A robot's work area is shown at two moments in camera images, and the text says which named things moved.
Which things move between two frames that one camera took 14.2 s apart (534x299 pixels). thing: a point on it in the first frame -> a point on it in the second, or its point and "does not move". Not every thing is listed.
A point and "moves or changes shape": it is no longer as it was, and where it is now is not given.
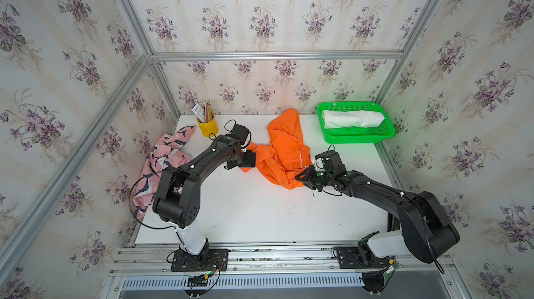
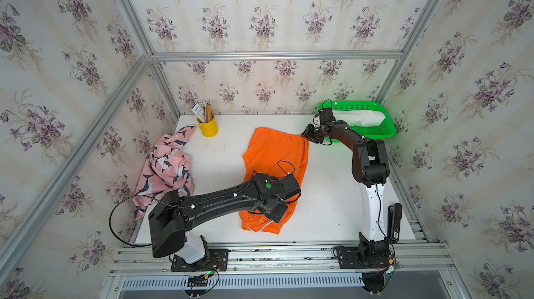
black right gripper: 306,178 -> 306,133
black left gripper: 249,159 -> 277,218
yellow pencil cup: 208,128 does not move
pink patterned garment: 167,151 does not move
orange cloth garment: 286,153 moves or changes shape
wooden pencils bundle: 207,106 does not move
